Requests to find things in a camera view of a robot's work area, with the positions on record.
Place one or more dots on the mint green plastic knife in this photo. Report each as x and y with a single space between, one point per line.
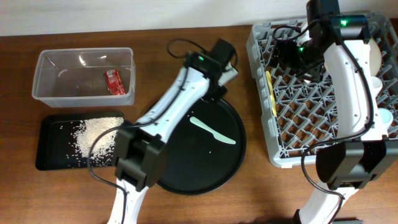
218 136

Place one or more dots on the red sauce packet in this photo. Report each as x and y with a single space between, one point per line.
114 83

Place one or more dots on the clear plastic bin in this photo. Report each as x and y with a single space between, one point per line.
70 78

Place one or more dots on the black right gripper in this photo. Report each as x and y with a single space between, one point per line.
289 48

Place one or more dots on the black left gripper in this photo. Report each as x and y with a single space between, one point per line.
219 96

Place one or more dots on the grey dishwasher rack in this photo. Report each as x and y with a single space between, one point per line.
306 112

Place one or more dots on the white cup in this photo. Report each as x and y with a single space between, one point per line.
377 86

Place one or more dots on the round black tray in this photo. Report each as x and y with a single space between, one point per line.
197 163

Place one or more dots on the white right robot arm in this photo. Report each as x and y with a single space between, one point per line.
361 152

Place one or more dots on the pile of white rice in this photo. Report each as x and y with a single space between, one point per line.
84 133

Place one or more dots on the large cream bowl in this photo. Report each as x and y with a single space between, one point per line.
375 58

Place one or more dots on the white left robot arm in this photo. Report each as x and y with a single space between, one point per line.
140 155

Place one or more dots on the light blue cup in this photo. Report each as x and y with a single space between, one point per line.
386 117

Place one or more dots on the black rectangular tray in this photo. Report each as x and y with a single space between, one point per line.
57 148

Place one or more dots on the yellow plastic knife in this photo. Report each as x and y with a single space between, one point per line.
269 84

